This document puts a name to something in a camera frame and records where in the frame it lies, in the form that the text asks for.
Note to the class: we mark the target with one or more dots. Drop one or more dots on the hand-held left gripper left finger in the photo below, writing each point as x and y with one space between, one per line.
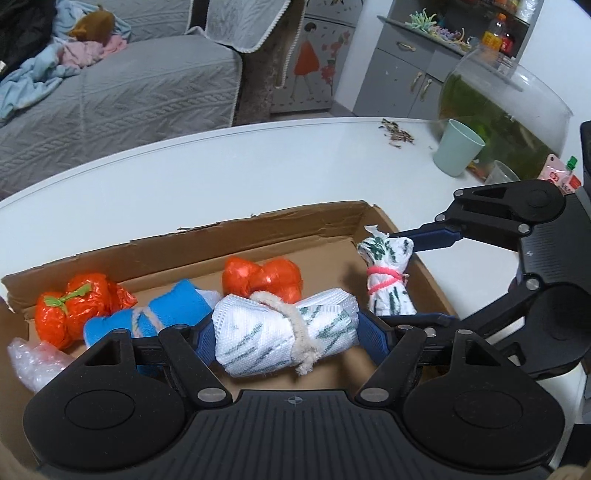
205 339

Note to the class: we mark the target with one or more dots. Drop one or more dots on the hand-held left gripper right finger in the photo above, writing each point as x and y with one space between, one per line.
371 339

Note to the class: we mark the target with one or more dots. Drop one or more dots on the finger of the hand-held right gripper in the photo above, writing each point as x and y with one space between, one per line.
489 318
438 240

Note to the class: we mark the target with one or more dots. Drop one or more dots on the white green cloth bundle pink band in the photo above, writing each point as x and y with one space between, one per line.
388 295

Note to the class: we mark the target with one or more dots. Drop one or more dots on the shallow cardboard box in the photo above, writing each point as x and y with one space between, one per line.
300 256

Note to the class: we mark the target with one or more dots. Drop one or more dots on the orange plastic bundle green tie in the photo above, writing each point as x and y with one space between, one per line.
83 314

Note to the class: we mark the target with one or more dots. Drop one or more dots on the clear plastic wrap bundle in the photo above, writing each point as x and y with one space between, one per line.
32 364

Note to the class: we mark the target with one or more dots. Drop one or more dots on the pink snack packet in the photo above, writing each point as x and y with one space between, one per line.
558 173

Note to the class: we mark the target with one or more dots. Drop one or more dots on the clear plastic cup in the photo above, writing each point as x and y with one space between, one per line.
503 173

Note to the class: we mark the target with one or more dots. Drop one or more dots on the pale green cup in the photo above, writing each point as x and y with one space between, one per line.
457 147

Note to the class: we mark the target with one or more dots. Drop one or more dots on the pile of seed shells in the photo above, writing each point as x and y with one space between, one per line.
397 134

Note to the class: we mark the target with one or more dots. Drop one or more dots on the glass fish bowl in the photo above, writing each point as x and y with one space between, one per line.
498 115

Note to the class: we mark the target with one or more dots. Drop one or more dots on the grey cabinet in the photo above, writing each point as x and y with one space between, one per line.
397 64

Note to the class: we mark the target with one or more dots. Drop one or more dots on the red label bottle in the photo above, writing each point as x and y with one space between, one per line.
508 46

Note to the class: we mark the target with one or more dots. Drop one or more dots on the orange drink bottle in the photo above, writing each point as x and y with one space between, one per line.
493 37

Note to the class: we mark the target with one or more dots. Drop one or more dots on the white fridge with figure print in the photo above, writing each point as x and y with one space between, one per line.
314 55

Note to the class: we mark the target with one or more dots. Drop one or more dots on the grey quilted sofa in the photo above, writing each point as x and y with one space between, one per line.
138 106

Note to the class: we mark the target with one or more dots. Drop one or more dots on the pile of clothes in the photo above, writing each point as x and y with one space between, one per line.
27 87

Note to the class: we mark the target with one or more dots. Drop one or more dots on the pink garment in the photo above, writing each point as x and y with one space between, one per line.
87 50

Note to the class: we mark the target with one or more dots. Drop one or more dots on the brown plush toy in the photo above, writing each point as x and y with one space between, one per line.
94 23

